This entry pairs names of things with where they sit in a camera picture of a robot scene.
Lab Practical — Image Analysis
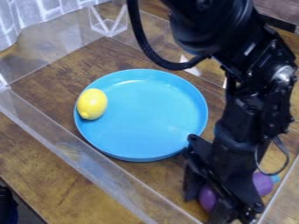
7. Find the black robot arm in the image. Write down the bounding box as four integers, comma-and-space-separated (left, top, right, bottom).
162, 0, 297, 224

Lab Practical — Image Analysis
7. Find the blue round tray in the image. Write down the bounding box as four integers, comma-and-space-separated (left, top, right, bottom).
74, 69, 208, 162

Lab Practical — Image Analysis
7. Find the clear acrylic enclosure wall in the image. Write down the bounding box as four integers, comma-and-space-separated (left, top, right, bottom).
0, 0, 299, 224

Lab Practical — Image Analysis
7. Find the yellow toy lemon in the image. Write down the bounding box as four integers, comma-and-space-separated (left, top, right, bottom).
76, 88, 108, 120

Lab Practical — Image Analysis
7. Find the thin black wire loop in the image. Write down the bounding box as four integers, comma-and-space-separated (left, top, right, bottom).
255, 135, 291, 177

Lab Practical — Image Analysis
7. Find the purple toy eggplant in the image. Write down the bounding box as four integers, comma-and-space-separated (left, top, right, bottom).
199, 172, 281, 212

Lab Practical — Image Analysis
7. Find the white patterned curtain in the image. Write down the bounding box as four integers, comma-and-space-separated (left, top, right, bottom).
0, 0, 110, 52

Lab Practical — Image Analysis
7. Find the black braided cable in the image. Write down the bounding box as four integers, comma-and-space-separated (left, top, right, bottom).
126, 0, 208, 71

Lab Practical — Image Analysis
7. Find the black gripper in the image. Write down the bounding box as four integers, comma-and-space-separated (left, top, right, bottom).
182, 135, 266, 224

